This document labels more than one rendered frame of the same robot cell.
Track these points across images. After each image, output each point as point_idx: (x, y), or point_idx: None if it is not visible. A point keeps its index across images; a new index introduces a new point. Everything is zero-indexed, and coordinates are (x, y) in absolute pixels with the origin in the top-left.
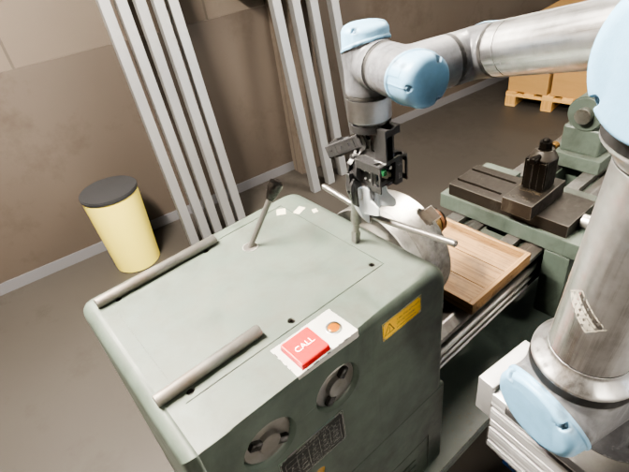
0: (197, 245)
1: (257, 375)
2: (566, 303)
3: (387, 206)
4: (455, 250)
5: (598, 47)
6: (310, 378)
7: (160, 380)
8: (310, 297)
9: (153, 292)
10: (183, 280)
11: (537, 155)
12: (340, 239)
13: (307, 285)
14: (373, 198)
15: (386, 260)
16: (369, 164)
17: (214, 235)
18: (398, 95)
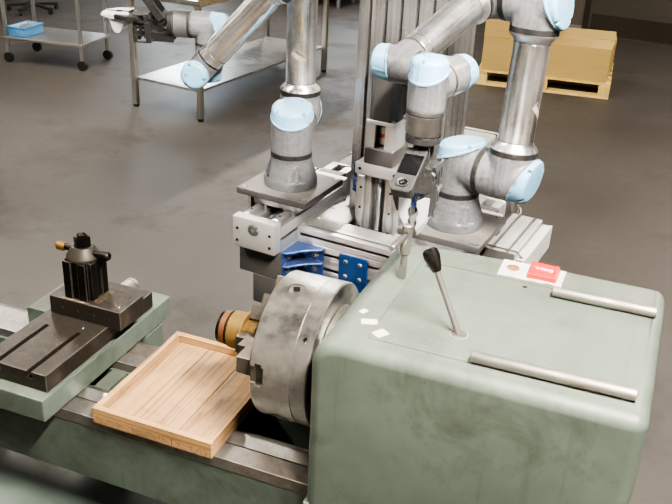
0: (499, 356)
1: (584, 286)
2: (531, 116)
3: (316, 281)
4: (175, 387)
5: (558, 5)
6: None
7: (640, 324)
8: (493, 284)
9: (578, 372)
10: (543, 359)
11: (98, 251)
12: (403, 286)
13: (480, 288)
14: (410, 212)
15: (417, 260)
16: (440, 162)
17: (460, 367)
18: (474, 82)
